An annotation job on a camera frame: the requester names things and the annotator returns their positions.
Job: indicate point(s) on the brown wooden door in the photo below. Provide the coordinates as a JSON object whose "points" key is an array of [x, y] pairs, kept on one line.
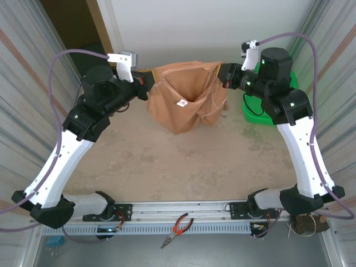
{"points": [[69, 22]]}

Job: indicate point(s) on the blue binder clip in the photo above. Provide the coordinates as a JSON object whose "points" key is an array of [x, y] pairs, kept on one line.
{"points": [[54, 241]]}

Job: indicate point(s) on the tan t-shirt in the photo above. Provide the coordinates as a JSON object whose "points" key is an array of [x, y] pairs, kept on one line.
{"points": [[180, 86]]}

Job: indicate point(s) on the beige door frame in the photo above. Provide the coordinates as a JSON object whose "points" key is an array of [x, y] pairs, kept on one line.
{"points": [[101, 25]]}

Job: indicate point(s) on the green plastic basket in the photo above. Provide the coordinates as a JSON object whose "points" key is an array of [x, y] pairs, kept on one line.
{"points": [[250, 108]]}

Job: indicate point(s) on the aluminium mounting rail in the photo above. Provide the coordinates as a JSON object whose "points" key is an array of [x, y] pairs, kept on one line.
{"points": [[180, 207]]}

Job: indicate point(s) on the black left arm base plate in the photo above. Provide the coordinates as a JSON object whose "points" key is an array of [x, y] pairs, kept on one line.
{"points": [[123, 211]]}

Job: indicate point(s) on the small circuit board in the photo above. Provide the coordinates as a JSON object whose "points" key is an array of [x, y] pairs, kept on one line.
{"points": [[108, 230], [258, 228]]}

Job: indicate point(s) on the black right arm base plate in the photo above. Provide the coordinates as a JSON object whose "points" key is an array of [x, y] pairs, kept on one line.
{"points": [[239, 211]]}

